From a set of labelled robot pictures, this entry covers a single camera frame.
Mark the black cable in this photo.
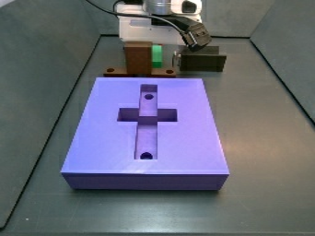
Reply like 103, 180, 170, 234
86, 0, 195, 47

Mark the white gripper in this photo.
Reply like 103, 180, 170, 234
117, 0, 202, 71

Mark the black angle fixture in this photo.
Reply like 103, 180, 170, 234
181, 46, 228, 72

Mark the green U-shaped block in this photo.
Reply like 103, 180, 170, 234
151, 44, 163, 68

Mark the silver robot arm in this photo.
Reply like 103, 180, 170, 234
115, 0, 212, 76

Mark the purple board with cross slot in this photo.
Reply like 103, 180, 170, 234
62, 77, 229, 190

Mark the brown bridge block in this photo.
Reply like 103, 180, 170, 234
103, 41, 177, 77

